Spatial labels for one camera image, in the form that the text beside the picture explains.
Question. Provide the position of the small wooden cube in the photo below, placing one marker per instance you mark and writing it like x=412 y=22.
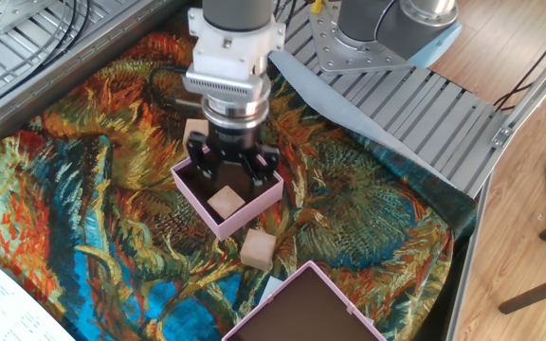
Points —
x=225 y=202
x=258 y=248

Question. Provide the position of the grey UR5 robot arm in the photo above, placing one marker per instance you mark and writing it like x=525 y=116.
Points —
x=235 y=14

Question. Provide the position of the yellow plastic clip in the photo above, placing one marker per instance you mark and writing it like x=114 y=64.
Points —
x=317 y=5

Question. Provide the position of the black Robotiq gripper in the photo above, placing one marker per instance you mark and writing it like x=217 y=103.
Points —
x=232 y=142

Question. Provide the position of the silver mounting plate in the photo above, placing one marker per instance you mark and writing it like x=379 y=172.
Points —
x=7 y=12

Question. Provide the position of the large pink open box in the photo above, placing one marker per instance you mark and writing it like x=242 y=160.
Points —
x=306 y=312

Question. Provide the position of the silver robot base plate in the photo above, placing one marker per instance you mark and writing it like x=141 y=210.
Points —
x=349 y=61

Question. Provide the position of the aluminium table edge rail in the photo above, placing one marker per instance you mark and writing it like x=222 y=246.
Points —
x=533 y=92

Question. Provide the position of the large wooden cube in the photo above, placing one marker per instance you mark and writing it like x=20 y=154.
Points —
x=194 y=128

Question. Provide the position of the white and silver wrist mount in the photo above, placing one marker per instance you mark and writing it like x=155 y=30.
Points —
x=230 y=52

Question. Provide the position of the small pink gift box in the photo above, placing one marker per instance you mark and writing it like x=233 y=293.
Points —
x=254 y=218

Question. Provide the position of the printed white paper sheet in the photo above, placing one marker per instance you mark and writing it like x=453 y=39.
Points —
x=3 y=308

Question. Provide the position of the wide aluminium frame rail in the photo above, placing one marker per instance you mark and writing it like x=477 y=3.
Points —
x=64 y=80

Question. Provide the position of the sunflower painting table cloth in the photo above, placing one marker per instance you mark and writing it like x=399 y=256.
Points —
x=88 y=189

